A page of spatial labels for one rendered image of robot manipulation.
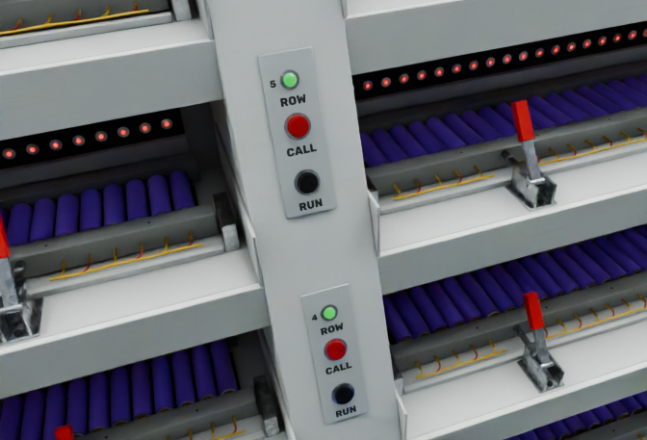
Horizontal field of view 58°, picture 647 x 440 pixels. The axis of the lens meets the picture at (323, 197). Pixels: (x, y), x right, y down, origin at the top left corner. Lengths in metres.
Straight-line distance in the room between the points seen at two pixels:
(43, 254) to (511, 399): 0.44
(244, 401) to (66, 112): 0.31
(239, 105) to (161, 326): 0.18
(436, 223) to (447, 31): 0.16
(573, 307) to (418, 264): 0.23
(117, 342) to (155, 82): 0.20
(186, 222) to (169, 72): 0.14
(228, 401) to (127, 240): 0.18
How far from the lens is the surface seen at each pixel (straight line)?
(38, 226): 0.56
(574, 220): 0.57
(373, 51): 0.46
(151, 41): 0.43
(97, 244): 0.51
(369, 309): 0.49
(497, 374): 0.64
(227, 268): 0.48
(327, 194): 0.45
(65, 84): 0.43
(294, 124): 0.43
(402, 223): 0.51
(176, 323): 0.47
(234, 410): 0.59
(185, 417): 0.59
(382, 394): 0.54
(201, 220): 0.51
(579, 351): 0.68
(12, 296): 0.48
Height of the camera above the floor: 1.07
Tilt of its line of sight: 17 degrees down
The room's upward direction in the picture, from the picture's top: 9 degrees counter-clockwise
